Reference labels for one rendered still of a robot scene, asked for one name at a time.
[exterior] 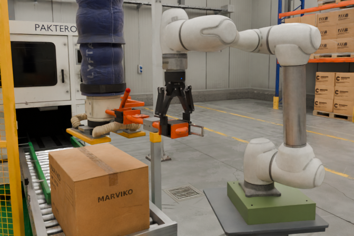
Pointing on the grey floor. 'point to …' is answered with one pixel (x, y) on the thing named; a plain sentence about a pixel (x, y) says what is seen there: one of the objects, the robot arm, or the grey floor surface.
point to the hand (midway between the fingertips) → (175, 126)
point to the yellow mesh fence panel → (9, 116)
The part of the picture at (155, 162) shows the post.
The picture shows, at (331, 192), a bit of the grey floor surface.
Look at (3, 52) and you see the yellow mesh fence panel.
